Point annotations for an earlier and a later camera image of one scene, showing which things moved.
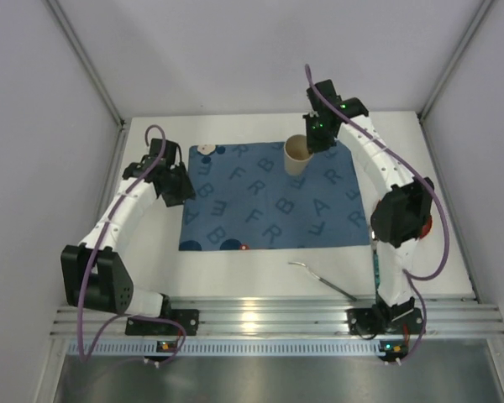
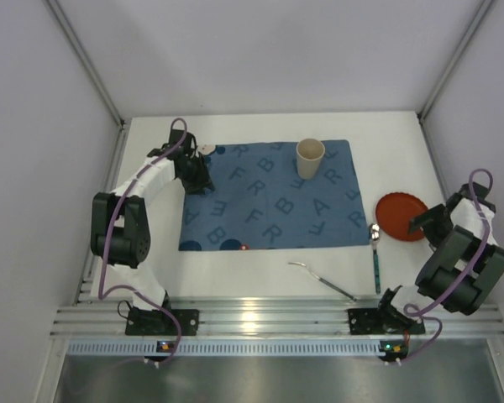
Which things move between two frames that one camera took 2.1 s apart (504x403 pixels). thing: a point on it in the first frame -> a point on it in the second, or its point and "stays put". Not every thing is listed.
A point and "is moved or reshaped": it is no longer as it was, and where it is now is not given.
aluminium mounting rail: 462,317 stays put
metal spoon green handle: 374,241 stays put
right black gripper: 319,141 -> 422,218
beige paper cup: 296,156 is moved or reshaped
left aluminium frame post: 86,60 stays put
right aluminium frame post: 478,16 stays put
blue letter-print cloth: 247,197 stays put
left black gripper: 176,189 -> 197,175
